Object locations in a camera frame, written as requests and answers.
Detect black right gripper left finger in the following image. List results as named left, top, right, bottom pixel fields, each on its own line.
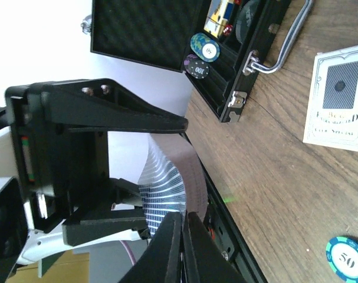
left=120, top=212, right=182, bottom=283

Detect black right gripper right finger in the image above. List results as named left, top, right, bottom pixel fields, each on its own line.
left=183, top=212, right=245, bottom=283

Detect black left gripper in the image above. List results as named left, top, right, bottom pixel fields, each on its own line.
left=5, top=78, right=188, bottom=245

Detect blue patterned card deck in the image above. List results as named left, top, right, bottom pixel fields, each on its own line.
left=138, top=134, right=208, bottom=236

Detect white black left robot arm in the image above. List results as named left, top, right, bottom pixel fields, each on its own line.
left=0, top=78, right=188, bottom=282

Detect black purple chip in case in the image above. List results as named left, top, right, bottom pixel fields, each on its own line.
left=183, top=54, right=210, bottom=80

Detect teal chip in case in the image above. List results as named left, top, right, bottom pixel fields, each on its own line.
left=190, top=32, right=220, bottom=62

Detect black poker set case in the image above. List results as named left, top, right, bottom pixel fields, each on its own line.
left=81, top=1, right=313, bottom=123

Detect playing card deck box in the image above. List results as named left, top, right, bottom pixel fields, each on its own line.
left=303, top=45, right=358, bottom=152

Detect red dice in case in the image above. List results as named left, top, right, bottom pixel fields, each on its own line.
left=222, top=24, right=233, bottom=37

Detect card deck in case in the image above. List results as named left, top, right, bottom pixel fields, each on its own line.
left=203, top=0, right=240, bottom=38

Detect black dealer button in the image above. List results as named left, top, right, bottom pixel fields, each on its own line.
left=235, top=0, right=259, bottom=44

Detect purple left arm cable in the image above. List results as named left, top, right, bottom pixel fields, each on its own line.
left=121, top=240, right=138, bottom=266

